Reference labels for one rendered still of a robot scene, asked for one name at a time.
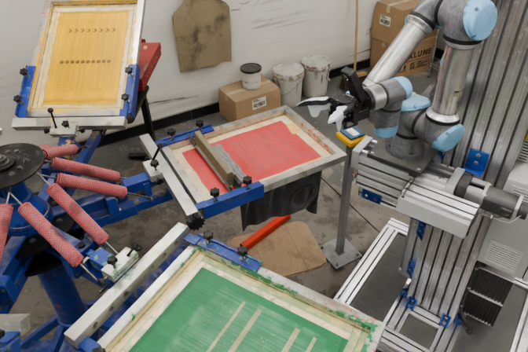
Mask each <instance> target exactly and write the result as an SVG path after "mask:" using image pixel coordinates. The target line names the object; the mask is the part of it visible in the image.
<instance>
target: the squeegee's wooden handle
mask: <svg viewBox="0 0 528 352"><path fill-rule="evenodd" d="M194 137H195V141H196V145H198V146H199V148H200V149H201V151H202V152H203V153H204V155H205V156H206V157H207V158H208V159H209V160H210V162H211V163H212V165H213V166H214V167H215V169H216V170H217V171H218V173H219V174H220V175H221V176H222V177H223V178H224V179H225V180H226V181H227V182H228V183H229V185H234V180H233V172H232V171H231V170H230V169H229V167H228V166H227V165H226V163H225V162H224V161H223V160H222V158H221V157H220V156H219V155H218V153H217V152H216V151H215V150H214V149H213V148H212V147H211V145H210V144H209V143H208V141H207V140H206V139H205V138H204V136H203V135H202V134H201V133H200V132H199V131H195V132H194Z"/></svg>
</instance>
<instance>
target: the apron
mask: <svg viewBox="0 0 528 352"><path fill-rule="evenodd" d="M172 21H173V26H174V35H175V41H176V46H177V51H178V62H179V68H180V72H184V71H191V70H195V69H197V68H202V67H204V66H217V65H218V64H220V63H222V62H226V61H232V43H231V25H230V13H229V6H228V5H227V3H226V2H224V1H222V0H183V2H182V4H181V6H180V7H179V8H178V9H177V10H176V11H175V12H174V15H173V16H172Z"/></svg>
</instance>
